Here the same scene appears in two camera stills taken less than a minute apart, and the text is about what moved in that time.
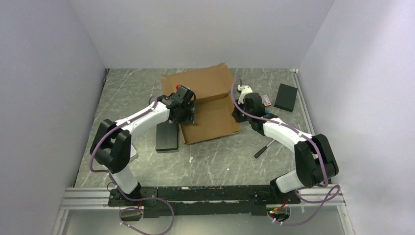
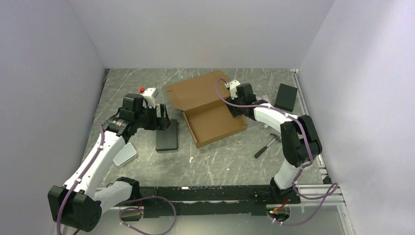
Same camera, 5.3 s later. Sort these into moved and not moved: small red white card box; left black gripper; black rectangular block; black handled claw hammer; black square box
Moved: left black gripper
Not moved: black handled claw hammer; black rectangular block; black square box; small red white card box
